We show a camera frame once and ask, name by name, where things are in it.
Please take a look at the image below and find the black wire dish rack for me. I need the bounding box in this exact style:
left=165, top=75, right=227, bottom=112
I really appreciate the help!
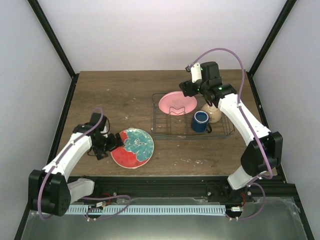
left=151, top=91, right=235, bottom=140

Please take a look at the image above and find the black aluminium frame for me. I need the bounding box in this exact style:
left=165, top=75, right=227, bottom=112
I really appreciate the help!
left=28, top=0, right=314, bottom=240

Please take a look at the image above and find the cream ceramic bowl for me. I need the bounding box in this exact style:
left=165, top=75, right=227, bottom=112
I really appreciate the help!
left=201, top=103, right=222, bottom=123

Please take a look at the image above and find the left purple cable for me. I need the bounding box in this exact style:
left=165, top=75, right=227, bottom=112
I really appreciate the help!
left=37, top=107, right=131, bottom=223

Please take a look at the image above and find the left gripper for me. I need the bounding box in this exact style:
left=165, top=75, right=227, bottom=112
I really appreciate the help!
left=93, top=133, right=125, bottom=160

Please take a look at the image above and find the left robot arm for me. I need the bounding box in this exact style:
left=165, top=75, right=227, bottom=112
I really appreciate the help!
left=27, top=107, right=124, bottom=220

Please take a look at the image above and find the light blue slotted cable duct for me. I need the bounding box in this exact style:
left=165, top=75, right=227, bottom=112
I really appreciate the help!
left=66, top=205, right=226, bottom=216

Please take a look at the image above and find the blue ceramic mug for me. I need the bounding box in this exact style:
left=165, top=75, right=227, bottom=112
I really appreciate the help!
left=190, top=110, right=212, bottom=134

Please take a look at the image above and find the pink plastic plate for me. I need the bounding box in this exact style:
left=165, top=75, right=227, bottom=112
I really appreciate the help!
left=158, top=91, right=198, bottom=116

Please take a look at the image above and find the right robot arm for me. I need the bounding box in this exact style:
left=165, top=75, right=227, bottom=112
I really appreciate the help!
left=179, top=61, right=283, bottom=202

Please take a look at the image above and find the red floral plate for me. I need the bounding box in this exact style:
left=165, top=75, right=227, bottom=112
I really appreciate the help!
left=111, top=127, right=155, bottom=169

